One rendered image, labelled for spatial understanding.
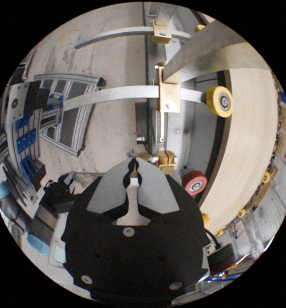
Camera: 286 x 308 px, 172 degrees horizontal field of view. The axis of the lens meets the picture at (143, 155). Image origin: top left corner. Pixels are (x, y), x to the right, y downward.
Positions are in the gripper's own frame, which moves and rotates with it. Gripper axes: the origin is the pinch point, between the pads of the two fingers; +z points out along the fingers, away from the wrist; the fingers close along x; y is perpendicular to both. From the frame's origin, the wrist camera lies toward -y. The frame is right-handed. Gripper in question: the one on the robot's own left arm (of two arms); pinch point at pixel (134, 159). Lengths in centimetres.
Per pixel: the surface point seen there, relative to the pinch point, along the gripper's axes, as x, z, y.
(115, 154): -30, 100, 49
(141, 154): 0.8, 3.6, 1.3
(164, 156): 6.9, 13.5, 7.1
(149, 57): 4.9, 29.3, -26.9
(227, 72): 24.9, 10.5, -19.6
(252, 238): 321, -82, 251
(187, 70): 7.1, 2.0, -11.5
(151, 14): 7, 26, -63
